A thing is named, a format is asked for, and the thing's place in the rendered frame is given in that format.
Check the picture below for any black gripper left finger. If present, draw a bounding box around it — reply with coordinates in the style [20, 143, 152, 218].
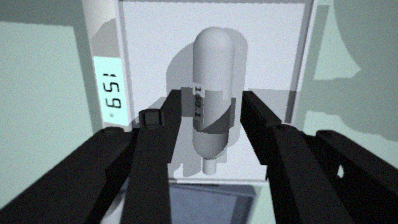
[0, 90, 182, 224]

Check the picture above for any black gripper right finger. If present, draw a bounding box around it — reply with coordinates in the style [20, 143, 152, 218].
[240, 91, 398, 224]

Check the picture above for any blue-grey open tray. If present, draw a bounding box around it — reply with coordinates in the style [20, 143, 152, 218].
[169, 183, 257, 224]

